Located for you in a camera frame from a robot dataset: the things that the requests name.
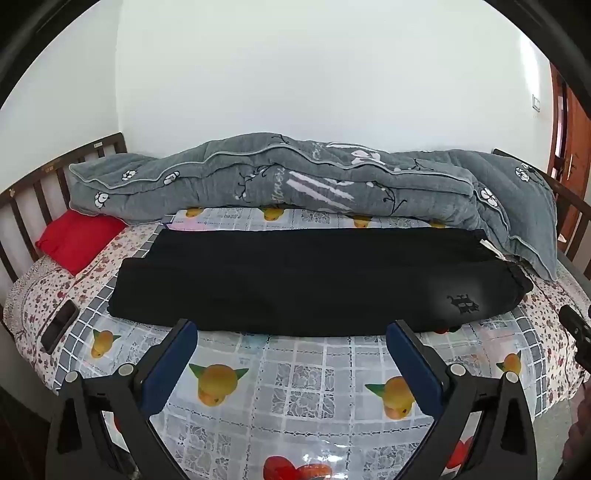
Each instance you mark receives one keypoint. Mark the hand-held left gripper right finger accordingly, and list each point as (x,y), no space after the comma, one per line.
(415,364)

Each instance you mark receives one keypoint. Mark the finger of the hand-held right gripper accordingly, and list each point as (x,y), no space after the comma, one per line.
(577,327)

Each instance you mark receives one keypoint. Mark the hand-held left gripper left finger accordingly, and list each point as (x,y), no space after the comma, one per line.
(168,364)

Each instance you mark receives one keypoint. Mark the black pants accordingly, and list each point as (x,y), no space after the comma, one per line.
(300,286)

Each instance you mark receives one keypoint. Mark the wooden slatted footboard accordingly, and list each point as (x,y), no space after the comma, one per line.
(575,217)

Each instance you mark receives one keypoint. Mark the fruit print plaid bed sheet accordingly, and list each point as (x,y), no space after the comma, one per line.
(300,369)

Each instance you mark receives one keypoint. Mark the black phone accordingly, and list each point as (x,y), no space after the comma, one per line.
(59,326)

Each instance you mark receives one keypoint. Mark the red pillow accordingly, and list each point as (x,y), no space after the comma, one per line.
(76,240)

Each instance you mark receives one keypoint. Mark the brown wooden door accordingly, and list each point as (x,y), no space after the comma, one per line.
(575,138)

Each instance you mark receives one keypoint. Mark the grey floral quilt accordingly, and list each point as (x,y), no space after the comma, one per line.
(231,184)

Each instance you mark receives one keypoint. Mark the wooden slatted headboard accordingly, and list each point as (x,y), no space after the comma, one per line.
(27,203)

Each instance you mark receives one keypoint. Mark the white wall switch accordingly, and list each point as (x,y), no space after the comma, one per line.
(536,103)

